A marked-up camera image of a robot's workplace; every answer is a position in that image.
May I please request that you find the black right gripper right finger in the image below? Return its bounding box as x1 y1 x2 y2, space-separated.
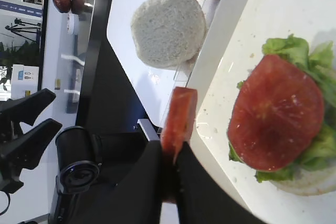
176 142 263 224

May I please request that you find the black camera lens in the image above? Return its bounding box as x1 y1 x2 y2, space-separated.
55 126 100 195

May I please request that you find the cream metal baking tray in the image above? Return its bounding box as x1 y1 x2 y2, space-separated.
185 0 336 224

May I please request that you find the red apple left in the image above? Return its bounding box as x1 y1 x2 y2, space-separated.
52 0 71 13

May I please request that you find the white blue box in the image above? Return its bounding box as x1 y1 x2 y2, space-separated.
10 65 39 100

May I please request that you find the green lettuce on bun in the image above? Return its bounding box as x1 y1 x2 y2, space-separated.
227 35 335 183

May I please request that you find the white bun half upright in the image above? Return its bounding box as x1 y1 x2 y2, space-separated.
130 0 207 69

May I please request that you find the bottom bun on tray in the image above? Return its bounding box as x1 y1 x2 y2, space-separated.
271 166 335 196

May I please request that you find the black tripod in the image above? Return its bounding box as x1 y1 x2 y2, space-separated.
5 18 41 44

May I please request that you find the tomato slice on bun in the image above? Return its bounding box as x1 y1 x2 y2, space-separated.
227 55 324 172

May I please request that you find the pink meat slice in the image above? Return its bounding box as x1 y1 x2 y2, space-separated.
161 87 198 165

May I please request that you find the clear rail left of tray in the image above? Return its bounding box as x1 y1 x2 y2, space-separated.
173 0 253 83

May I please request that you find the left gripper in background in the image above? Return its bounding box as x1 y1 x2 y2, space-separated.
1 89 62 194

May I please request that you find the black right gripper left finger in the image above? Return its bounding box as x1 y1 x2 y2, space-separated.
99 141 162 223

